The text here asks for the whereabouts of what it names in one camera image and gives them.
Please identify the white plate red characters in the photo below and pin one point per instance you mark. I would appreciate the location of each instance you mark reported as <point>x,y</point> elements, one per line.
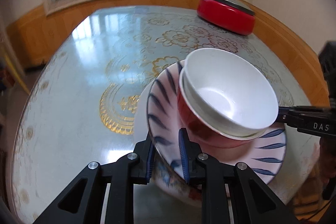
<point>173,185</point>

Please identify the red bowl white inside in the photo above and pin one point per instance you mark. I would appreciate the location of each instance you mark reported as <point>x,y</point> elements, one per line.
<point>202,133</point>

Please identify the grey pot lid red knob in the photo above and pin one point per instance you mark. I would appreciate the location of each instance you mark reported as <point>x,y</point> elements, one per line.
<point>237,5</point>

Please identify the red electric cooking pot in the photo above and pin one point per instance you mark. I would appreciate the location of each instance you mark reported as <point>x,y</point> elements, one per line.
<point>226,16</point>

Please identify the large blue striped bowl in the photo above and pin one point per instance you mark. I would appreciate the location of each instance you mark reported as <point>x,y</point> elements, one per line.
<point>264,155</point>

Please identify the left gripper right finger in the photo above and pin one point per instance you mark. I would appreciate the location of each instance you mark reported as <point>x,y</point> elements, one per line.
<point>230,193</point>

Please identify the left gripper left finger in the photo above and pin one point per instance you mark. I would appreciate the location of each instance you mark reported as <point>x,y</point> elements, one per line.
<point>103,191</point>

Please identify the person right hand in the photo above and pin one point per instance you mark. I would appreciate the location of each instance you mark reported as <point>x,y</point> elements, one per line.
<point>326,161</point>

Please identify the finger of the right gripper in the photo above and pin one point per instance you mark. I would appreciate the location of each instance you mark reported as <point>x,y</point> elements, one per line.
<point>287,116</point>

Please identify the white bowl bear print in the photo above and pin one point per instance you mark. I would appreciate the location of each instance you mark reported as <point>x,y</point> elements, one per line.
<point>227,93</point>

